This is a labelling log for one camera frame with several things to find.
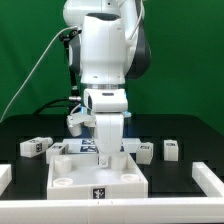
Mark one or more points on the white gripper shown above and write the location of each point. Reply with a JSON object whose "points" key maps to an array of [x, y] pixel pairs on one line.
{"points": [[108, 135]]}

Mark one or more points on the white square tabletop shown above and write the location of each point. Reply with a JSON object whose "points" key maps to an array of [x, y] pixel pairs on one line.
{"points": [[79, 176]]}

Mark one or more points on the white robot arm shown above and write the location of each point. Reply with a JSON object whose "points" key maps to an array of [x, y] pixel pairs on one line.
{"points": [[109, 47]]}

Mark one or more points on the white base tag plate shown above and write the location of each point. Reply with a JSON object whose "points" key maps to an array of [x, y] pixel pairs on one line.
{"points": [[86, 145]]}

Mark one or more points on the white U-shaped obstacle fence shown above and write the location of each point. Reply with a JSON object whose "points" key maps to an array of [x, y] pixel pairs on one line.
{"points": [[177, 210]]}

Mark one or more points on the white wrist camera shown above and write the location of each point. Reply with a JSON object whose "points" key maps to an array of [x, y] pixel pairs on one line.
{"points": [[75, 122]]}

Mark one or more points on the black camera on stand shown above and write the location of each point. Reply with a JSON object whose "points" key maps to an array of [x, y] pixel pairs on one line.
{"points": [[70, 36]]}

